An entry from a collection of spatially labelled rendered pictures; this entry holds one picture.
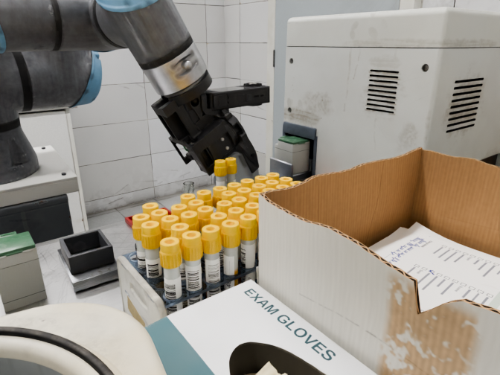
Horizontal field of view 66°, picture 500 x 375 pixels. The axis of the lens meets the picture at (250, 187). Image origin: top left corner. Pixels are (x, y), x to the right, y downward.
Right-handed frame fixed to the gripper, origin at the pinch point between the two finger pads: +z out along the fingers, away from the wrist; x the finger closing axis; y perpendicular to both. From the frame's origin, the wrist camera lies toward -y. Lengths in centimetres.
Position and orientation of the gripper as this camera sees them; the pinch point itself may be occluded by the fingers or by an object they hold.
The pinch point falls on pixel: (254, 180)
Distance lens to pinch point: 63.9
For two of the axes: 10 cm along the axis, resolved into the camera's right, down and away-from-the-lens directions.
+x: 6.0, 2.8, -7.5
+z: 4.0, 7.1, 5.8
